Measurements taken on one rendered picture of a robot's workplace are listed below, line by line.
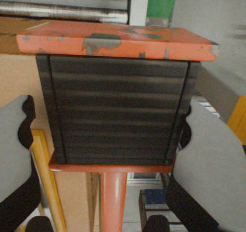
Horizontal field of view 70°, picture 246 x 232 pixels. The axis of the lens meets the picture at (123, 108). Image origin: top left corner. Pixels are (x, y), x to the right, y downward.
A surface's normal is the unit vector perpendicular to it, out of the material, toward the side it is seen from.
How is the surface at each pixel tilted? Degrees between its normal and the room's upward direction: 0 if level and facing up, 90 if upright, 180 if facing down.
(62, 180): 0
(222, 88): 90
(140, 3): 0
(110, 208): 0
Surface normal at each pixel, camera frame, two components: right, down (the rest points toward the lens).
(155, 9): 0.03, 0.53
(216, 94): -1.00, -0.04
